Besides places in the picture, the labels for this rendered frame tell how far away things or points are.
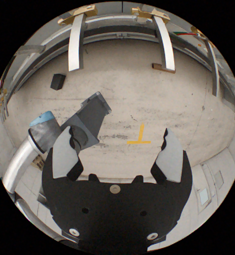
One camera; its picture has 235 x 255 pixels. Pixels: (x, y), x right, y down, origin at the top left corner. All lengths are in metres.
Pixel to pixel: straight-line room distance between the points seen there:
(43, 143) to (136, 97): 1.01
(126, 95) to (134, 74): 0.28
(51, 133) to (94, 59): 0.93
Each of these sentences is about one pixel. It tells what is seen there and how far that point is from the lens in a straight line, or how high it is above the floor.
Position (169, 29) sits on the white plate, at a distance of 0.48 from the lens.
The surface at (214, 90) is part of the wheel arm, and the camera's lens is 0.43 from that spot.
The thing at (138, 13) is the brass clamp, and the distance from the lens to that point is 0.39.
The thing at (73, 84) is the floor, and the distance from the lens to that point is 1.20.
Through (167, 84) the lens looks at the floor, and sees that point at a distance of 1.20.
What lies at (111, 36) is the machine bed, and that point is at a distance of 1.03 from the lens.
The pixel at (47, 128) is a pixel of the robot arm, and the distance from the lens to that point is 0.41.
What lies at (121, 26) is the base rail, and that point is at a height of 0.69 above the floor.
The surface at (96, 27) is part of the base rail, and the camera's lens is 0.46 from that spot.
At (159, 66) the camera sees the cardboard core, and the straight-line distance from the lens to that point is 1.07.
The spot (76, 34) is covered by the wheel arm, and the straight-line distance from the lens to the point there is 0.28.
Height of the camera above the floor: 1.04
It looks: 57 degrees down
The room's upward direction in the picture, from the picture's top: 177 degrees counter-clockwise
